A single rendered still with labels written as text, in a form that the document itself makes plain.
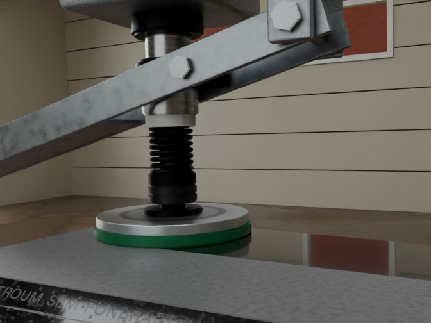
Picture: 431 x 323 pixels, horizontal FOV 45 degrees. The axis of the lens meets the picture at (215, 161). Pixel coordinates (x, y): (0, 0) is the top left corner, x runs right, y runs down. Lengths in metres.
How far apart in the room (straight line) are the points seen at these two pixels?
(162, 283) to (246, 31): 0.31
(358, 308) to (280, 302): 0.06
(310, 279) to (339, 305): 0.08
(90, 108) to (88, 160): 8.40
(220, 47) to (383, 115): 6.13
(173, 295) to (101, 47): 8.65
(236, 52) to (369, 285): 0.31
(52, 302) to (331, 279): 0.25
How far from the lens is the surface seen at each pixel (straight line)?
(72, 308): 0.49
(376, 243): 0.66
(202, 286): 0.48
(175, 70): 0.65
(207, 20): 0.77
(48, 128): 0.78
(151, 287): 0.48
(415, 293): 0.47
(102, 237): 0.69
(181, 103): 0.70
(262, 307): 0.42
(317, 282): 0.49
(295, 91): 7.08
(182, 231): 0.64
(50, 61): 9.28
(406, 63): 6.72
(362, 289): 0.47
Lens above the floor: 1.00
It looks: 3 degrees down
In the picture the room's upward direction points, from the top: 1 degrees counter-clockwise
